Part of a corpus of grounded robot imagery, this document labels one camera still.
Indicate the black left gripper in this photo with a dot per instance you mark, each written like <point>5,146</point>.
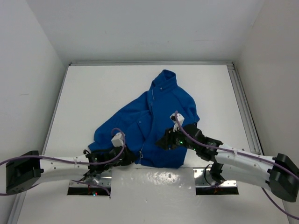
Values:
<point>129,157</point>

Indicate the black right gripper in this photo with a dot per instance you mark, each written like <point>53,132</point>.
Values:
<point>166,140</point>

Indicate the blue zip-up jacket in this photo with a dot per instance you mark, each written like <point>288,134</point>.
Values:
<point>145,119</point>

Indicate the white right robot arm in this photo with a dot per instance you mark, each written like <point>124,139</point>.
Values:
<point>278,174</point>

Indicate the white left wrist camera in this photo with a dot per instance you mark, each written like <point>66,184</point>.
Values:
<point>118,140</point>

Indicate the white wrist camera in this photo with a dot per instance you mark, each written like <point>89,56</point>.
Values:
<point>118,140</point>
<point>178,120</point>

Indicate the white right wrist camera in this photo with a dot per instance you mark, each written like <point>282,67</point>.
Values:
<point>178,120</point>

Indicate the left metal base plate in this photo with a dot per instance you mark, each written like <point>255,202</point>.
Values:
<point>104,179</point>

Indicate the metal base plate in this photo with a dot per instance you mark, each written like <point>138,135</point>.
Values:
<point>203,179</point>
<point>104,179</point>

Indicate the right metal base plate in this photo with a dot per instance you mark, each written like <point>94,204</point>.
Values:
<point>203,179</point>

